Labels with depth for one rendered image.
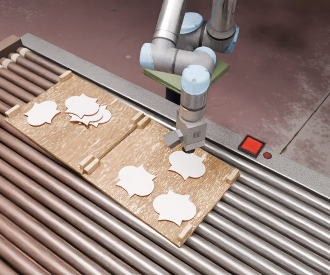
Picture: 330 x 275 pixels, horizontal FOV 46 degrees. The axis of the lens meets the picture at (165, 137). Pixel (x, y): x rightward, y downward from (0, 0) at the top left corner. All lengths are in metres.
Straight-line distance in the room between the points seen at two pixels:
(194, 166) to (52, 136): 0.53
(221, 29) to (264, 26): 2.30
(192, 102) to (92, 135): 0.50
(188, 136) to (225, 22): 0.56
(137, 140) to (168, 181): 0.21
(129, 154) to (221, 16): 0.61
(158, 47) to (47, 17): 2.87
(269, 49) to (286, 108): 0.73
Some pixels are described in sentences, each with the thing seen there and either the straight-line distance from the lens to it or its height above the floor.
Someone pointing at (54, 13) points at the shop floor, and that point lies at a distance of 4.02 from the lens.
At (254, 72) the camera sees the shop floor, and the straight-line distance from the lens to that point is 3.30.
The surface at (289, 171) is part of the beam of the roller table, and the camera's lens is 1.44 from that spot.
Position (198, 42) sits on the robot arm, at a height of 1.07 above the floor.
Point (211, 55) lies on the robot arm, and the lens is 1.18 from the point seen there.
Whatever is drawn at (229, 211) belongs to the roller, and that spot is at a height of 0.92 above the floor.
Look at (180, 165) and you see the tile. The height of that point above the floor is 0.95.
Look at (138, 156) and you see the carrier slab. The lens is 1.38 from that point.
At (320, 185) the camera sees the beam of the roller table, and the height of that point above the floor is 0.92.
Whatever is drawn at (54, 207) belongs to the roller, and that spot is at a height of 0.91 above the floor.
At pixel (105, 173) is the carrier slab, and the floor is 0.94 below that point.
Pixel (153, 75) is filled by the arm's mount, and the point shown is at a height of 0.90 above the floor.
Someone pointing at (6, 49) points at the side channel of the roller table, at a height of 0.94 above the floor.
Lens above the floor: 2.01
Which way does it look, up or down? 48 degrees down
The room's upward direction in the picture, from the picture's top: 2 degrees clockwise
